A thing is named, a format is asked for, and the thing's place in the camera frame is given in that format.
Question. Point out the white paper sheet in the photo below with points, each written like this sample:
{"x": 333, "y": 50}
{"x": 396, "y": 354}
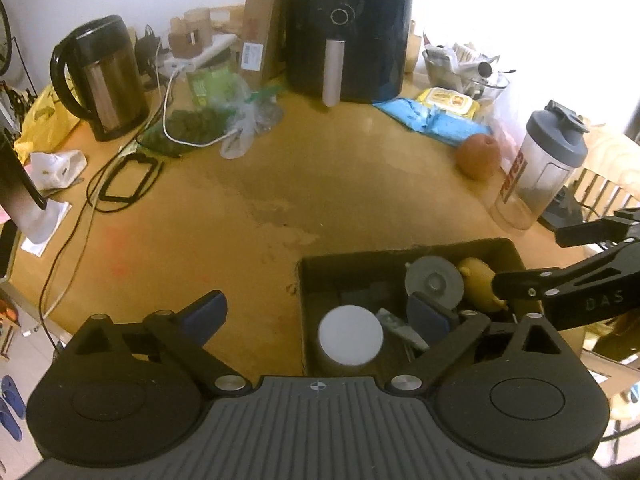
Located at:
{"x": 55, "y": 220}

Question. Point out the silver wrapper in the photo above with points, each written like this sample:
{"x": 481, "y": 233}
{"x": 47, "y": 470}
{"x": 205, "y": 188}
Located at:
{"x": 395, "y": 325}

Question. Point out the white plastic bottle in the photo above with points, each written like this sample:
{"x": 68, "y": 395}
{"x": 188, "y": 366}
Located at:
{"x": 350, "y": 337}

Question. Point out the blue slipper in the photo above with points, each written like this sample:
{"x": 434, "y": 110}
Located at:
{"x": 9, "y": 425}
{"x": 12, "y": 395}

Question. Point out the silver monitor stand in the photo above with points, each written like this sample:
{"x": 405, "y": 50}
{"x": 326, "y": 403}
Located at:
{"x": 20, "y": 195}

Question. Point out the black rectangular frame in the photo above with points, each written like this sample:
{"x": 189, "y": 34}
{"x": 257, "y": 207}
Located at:
{"x": 105, "y": 195}

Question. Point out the yellow wipes pack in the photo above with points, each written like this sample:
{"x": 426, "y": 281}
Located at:
{"x": 450, "y": 102}

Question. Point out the yellow plastic bag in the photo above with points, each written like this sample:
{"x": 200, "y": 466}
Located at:
{"x": 47, "y": 120}

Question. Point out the steel electric kettle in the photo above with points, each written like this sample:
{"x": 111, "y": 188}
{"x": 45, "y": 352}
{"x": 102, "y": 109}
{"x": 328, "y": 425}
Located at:
{"x": 110, "y": 85}

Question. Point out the shaker bottle with grey lid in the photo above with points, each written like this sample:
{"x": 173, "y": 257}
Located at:
{"x": 540, "y": 170}

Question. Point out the black air fryer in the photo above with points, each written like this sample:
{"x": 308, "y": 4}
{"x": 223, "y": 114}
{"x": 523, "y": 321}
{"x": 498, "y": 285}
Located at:
{"x": 360, "y": 35}

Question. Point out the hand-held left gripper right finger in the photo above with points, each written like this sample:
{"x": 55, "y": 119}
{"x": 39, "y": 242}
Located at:
{"x": 425, "y": 317}

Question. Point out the grey cylinder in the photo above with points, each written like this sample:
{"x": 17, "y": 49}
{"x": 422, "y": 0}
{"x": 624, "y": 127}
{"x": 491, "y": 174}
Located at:
{"x": 432, "y": 280}

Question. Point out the bag of green pieces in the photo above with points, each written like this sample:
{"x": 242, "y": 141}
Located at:
{"x": 195, "y": 125}

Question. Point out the small clear plastic bag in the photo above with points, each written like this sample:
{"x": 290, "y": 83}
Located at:
{"x": 255, "y": 120}

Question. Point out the orange fruit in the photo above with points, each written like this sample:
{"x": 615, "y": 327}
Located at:
{"x": 477, "y": 157}

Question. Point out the white paper bag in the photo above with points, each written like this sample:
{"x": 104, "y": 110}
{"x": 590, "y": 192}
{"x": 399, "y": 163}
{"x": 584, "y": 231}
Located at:
{"x": 57, "y": 167}

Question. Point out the bicycle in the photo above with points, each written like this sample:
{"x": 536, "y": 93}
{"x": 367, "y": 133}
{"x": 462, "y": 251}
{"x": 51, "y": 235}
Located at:
{"x": 5, "y": 40}

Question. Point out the tall cardboard box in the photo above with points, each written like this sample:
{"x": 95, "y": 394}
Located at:
{"x": 262, "y": 20}

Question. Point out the blue packet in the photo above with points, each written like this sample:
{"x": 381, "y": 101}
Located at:
{"x": 420, "y": 117}

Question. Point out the wooden chair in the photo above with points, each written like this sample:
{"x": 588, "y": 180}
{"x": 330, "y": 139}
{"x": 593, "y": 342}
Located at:
{"x": 615, "y": 150}

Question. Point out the black power adapter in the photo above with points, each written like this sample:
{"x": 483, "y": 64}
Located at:
{"x": 147, "y": 55}

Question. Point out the glass bowl with utensils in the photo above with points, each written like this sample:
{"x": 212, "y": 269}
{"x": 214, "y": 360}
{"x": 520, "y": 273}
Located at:
{"x": 460, "y": 70}

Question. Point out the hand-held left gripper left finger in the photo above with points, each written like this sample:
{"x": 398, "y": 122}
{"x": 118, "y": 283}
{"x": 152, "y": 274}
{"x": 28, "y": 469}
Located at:
{"x": 205, "y": 312}

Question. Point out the white power strip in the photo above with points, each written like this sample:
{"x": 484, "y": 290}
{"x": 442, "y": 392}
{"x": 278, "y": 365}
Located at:
{"x": 200, "y": 57}

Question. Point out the yellow plush toy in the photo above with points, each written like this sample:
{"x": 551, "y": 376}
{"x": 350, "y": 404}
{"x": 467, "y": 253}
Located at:
{"x": 477, "y": 285}

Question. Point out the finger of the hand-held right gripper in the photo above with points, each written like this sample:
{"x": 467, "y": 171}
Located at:
{"x": 580, "y": 232}
{"x": 590, "y": 295}

